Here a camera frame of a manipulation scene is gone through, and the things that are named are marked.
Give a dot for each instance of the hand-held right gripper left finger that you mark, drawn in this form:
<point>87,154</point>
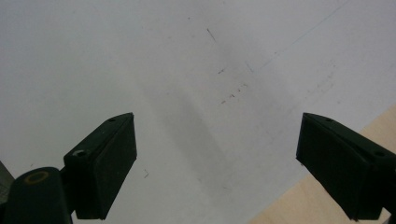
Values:
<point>102,161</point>

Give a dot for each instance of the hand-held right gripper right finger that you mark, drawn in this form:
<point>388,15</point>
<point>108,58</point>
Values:
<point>339,161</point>

